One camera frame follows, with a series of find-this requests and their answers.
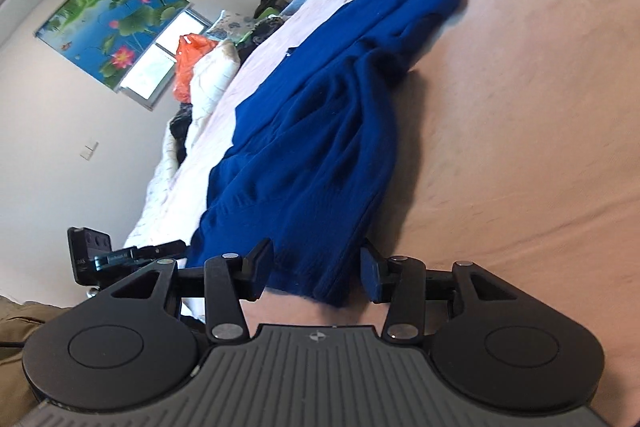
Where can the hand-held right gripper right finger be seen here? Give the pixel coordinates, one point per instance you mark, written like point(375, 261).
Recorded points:
point(372, 274)

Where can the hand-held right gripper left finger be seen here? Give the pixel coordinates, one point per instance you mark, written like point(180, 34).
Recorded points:
point(259, 272)

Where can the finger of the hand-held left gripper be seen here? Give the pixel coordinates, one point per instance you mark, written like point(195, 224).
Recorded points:
point(162, 249)

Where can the blue beaded sweater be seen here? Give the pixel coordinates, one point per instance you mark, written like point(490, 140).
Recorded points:
point(310, 147)

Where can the person's khaki trousers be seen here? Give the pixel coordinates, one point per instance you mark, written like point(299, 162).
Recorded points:
point(20, 332)

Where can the white quilt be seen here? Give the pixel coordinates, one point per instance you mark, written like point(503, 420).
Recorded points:
point(212, 82)

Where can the window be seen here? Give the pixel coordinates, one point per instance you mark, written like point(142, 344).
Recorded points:
point(155, 67)

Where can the orange plastic bag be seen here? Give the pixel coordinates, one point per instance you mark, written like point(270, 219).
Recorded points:
point(187, 67)

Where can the floral pillow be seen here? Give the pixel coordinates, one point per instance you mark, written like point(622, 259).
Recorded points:
point(232, 26)

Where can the dark patterned cloth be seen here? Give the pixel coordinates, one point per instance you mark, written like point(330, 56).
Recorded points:
point(260, 34)

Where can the lotus print roller blind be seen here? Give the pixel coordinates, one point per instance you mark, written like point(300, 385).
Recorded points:
point(110, 17)

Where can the dark bag with green item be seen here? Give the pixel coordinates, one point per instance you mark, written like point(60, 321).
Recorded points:
point(270, 6)

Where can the white wall switch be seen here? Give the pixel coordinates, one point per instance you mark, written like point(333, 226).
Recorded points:
point(89, 151)

